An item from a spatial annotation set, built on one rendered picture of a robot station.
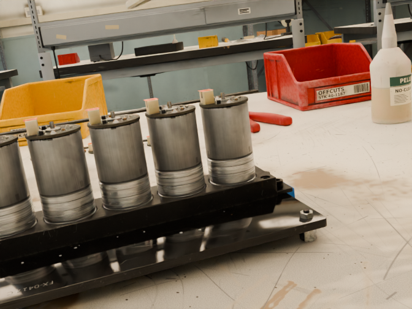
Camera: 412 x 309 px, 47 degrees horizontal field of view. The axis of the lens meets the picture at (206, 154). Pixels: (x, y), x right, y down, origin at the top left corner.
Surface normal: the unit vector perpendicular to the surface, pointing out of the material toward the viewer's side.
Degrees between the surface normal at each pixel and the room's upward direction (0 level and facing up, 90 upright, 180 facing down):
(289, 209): 0
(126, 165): 90
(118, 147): 90
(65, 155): 90
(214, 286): 0
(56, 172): 90
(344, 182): 0
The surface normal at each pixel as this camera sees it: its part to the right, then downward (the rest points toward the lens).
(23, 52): 0.04, 0.25
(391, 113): -0.30, 0.28
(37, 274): -0.13, -0.96
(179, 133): 0.34, 0.19
